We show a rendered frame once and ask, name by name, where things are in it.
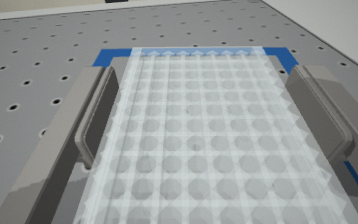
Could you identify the blue rectangular tape outline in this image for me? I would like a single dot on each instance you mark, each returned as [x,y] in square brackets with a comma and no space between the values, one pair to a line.
[285,57]

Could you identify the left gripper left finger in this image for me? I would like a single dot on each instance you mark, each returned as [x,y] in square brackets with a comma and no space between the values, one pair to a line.
[74,135]

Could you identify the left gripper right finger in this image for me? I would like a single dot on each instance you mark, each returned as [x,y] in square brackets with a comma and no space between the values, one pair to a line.
[329,111]

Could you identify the grey perforated breadboard plate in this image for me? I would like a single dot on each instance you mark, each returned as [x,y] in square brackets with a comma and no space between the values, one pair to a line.
[42,56]

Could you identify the clear well plate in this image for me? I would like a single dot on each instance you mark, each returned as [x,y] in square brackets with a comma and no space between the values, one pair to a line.
[192,128]

